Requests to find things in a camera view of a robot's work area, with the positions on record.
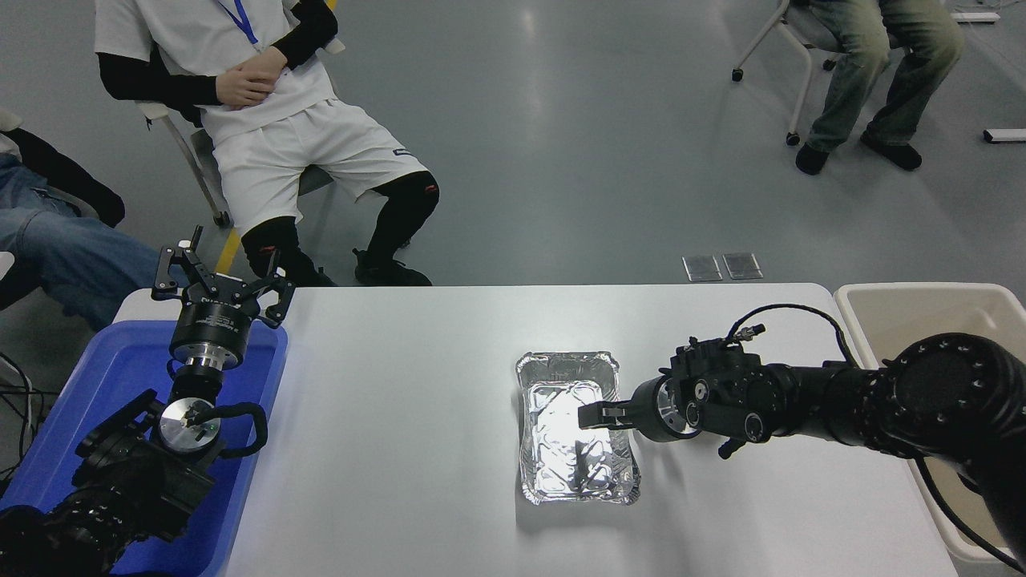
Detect large pale plastic bin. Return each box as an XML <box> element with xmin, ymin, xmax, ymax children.
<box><xmin>834</xmin><ymin>282</ymin><xmax>1026</xmax><ymax>566</ymax></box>

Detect person seated with clasped hands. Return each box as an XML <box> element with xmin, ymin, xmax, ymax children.
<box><xmin>94</xmin><ymin>0</ymin><xmax>440</xmax><ymax>287</ymax></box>

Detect person's left hand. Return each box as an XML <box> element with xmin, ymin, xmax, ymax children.
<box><xmin>231</xmin><ymin>46</ymin><xmax>288</xmax><ymax>86</ymax></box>

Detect person seated cut by edge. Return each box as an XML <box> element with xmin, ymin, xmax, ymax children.
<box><xmin>0</xmin><ymin>127</ymin><xmax>189</xmax><ymax>333</ymax></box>

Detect black floor cables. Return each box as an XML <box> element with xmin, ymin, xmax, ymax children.
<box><xmin>0</xmin><ymin>353</ymin><xmax>41</xmax><ymax>482</ymax></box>

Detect rectangular silver foil tray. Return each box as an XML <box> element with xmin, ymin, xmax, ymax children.
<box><xmin>515</xmin><ymin>350</ymin><xmax>642</xmax><ymax>506</ymax></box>

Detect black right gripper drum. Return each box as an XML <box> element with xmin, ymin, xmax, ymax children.
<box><xmin>631</xmin><ymin>375</ymin><xmax>670</xmax><ymax>443</ymax></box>

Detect person seated showing legs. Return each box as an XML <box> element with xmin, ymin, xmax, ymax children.
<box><xmin>795</xmin><ymin>0</ymin><xmax>967</xmax><ymax>176</ymax></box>

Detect blue plastic tray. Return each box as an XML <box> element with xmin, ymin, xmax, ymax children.
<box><xmin>0</xmin><ymin>321</ymin><xmax>289</xmax><ymax>577</ymax></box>

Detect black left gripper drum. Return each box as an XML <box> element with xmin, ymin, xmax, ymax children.
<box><xmin>169</xmin><ymin>275</ymin><xmax>260</xmax><ymax>359</ymax></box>

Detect person's right hand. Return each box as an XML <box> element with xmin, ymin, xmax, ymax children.
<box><xmin>217</xmin><ymin>75</ymin><xmax>278</xmax><ymax>110</ymax></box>

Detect blue lanyard with badge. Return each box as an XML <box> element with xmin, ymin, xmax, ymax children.
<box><xmin>218</xmin><ymin>0</ymin><xmax>262</xmax><ymax>50</ymax></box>

